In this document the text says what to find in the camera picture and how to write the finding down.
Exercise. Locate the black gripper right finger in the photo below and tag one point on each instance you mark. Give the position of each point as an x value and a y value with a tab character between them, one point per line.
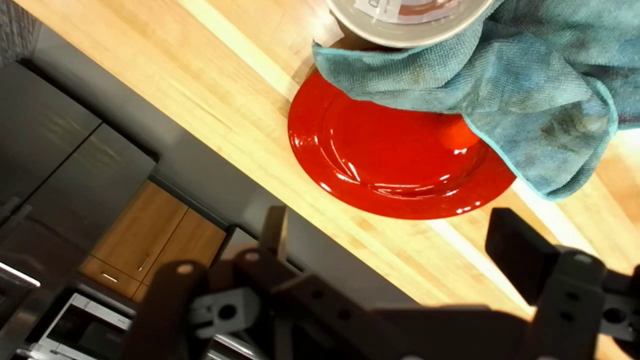
572	306

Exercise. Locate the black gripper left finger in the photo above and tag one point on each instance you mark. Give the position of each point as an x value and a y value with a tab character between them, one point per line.
200	306

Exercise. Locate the light blue towel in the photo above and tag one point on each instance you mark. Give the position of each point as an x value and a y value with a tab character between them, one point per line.
532	92

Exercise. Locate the wooden base cabinets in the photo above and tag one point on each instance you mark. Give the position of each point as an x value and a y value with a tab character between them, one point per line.
152	233

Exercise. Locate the steel oven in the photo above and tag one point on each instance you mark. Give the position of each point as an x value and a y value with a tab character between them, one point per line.
81	326

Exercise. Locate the black steel refrigerator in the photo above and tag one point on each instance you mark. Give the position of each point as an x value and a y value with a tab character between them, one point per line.
61	153

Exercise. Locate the red plate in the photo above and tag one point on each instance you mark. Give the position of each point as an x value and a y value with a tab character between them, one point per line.
393	160

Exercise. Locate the long wooden table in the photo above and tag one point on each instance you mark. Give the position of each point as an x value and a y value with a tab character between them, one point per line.
200	72

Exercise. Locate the tall white mug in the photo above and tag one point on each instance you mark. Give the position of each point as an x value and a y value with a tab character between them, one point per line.
412	30

